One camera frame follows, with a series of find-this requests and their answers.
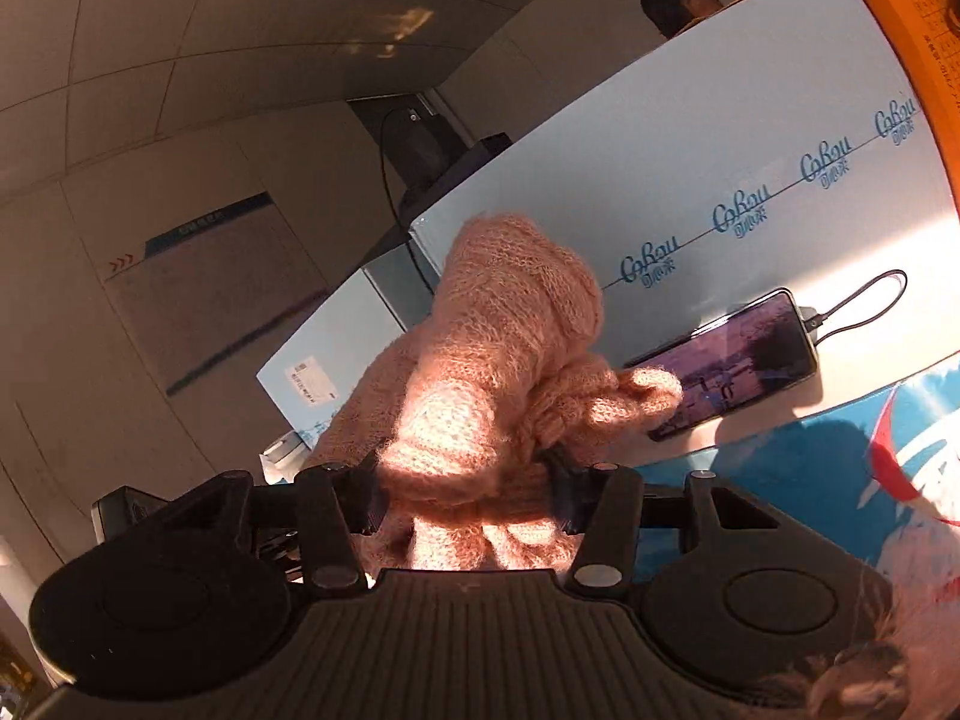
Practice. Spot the light blue partition board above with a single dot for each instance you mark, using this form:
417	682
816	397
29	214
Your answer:
779	143

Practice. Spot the orange flat box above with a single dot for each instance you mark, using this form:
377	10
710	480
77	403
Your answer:
924	35

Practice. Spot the anime printed desk mat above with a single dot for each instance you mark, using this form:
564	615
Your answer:
877	476

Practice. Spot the black power adapter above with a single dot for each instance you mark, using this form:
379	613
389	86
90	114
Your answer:
429	147

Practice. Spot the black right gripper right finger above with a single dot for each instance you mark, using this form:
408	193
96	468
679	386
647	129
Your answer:
628	530

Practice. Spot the wall notice board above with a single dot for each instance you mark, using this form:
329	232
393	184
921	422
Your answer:
204	290

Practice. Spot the pink knitted sweater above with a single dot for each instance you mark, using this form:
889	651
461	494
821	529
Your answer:
458	409

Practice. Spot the black smartphone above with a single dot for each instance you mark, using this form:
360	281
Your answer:
735	361

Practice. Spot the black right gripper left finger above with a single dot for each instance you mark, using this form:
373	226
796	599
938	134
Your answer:
313	521

